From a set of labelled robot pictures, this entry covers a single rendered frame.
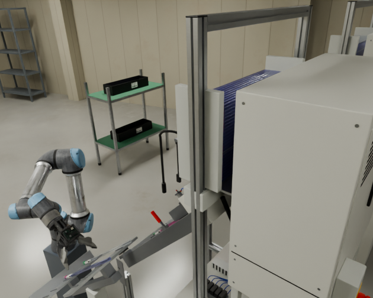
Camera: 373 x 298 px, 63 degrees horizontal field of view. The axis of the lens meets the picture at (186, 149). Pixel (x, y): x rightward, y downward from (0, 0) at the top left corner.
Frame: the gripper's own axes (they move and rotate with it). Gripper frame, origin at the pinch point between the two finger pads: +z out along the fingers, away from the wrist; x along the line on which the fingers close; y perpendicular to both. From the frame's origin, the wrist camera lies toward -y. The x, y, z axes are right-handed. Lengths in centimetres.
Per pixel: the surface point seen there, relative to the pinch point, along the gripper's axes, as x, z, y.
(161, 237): 21.8, 16.8, 21.4
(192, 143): 15, 6, 75
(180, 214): 25.0, 16.6, 37.0
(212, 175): 18, 17, 70
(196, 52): 15, -7, 99
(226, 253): 67, 46, -9
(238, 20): 35, -9, 105
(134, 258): 23.9, 13.2, -11.7
